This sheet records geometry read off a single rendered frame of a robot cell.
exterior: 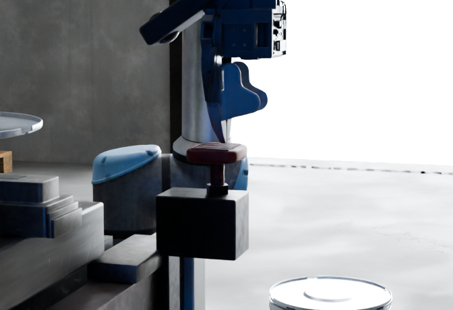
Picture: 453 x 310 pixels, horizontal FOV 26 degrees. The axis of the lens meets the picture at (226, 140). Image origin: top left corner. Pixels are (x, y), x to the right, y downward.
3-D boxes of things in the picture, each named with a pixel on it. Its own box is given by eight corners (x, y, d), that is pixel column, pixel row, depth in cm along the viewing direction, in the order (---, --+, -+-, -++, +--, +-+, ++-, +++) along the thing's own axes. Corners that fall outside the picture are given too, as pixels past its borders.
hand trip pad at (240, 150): (201, 203, 117) (201, 140, 116) (250, 206, 115) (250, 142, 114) (183, 215, 110) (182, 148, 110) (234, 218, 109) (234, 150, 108)
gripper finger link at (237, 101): (257, 147, 108) (257, 63, 106) (205, 145, 109) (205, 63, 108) (263, 144, 110) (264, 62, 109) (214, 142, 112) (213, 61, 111)
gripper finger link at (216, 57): (214, 104, 107) (214, 22, 106) (201, 103, 107) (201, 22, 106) (226, 100, 111) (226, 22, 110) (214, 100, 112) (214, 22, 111)
